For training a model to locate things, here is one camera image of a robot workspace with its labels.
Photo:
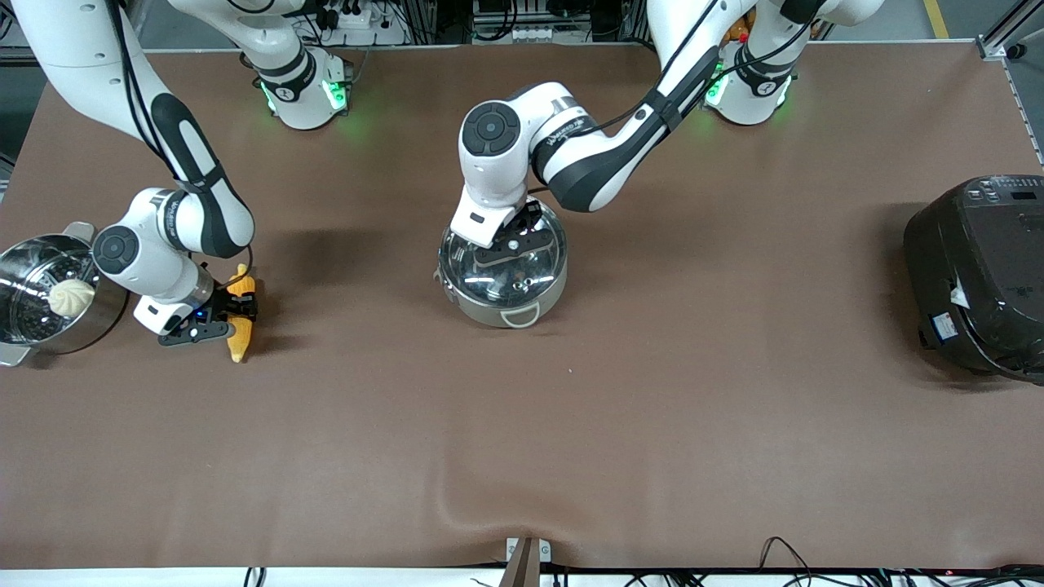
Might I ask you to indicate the yellow corn cob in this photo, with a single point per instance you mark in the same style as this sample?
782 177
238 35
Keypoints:
238 346

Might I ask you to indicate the glass pot lid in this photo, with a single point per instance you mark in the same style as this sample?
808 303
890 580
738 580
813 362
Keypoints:
477 281

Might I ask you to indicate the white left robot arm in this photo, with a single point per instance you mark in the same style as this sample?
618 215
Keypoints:
497 175

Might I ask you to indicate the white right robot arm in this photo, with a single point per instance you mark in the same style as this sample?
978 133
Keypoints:
147 261

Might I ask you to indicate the steel steamer pot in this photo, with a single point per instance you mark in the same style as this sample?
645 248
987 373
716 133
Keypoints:
111 314

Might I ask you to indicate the white steamed bun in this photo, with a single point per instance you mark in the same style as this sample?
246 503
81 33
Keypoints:
72 297

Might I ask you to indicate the white power strip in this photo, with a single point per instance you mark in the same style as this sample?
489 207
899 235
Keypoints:
349 18
537 35

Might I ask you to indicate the brown table mat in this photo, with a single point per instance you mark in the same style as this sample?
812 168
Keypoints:
522 448

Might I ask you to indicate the bag of orange pastries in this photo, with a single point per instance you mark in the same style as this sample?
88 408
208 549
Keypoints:
736 31

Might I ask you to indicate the black rice cooker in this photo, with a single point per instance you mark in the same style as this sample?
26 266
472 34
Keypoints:
995 293

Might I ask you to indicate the metal edge bracket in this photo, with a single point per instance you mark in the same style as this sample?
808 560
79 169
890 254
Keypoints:
545 550

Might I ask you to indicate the brown support post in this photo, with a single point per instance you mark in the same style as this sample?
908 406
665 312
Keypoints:
522 571

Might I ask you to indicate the aluminium frame profile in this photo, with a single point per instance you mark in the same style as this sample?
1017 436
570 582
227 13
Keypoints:
1007 37

